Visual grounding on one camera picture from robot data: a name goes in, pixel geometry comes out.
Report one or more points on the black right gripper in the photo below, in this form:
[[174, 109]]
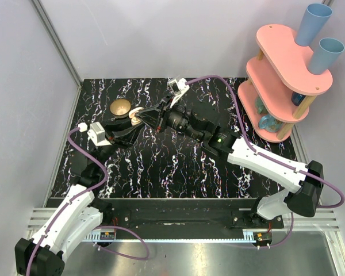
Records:
[[155, 115]]

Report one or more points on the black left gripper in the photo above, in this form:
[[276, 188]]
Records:
[[111, 137]]

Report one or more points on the cream earbud charging case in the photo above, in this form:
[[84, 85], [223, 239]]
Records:
[[132, 116]]

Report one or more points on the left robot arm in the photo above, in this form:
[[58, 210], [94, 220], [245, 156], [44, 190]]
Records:
[[81, 215]]

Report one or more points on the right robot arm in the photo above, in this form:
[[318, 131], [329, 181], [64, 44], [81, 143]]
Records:
[[302, 183]]

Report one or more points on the gold patterned ceramic bowl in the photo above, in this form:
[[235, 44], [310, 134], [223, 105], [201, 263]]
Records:
[[120, 108]]

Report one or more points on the green ceramic mug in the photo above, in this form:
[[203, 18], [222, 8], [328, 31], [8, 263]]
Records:
[[260, 107]]

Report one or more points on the blue patterned mug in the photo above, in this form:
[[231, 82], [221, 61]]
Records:
[[270, 123]]

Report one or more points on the pink three-tier shelf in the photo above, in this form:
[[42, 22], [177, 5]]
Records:
[[278, 70]]

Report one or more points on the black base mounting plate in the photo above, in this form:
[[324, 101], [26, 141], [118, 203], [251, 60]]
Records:
[[176, 220]]

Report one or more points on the dark blue object on shelf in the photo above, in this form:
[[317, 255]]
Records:
[[297, 98]]

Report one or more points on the blue cup front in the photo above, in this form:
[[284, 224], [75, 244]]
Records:
[[325, 55]]

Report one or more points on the blue cup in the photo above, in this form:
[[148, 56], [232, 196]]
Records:
[[313, 20], [325, 55]]

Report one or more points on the blue cup rear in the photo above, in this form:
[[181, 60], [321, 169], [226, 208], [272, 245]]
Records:
[[313, 20]]

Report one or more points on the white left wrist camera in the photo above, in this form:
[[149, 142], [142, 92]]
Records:
[[97, 134]]

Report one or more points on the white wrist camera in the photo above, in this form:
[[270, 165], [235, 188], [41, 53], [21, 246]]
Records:
[[179, 88], [97, 134]]

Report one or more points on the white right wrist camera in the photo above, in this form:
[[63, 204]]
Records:
[[179, 88]]

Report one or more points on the aluminium frame rail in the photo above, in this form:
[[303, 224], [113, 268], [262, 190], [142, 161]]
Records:
[[53, 35]]

